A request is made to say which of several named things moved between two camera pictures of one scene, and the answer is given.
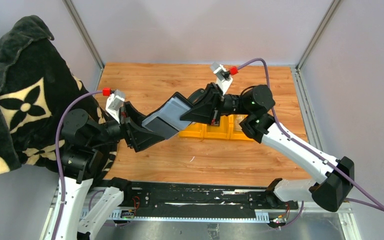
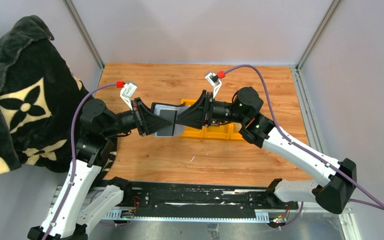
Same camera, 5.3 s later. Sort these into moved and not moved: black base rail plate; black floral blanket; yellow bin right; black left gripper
Moved: black left gripper
Not moved: yellow bin right; black floral blanket; black base rail plate
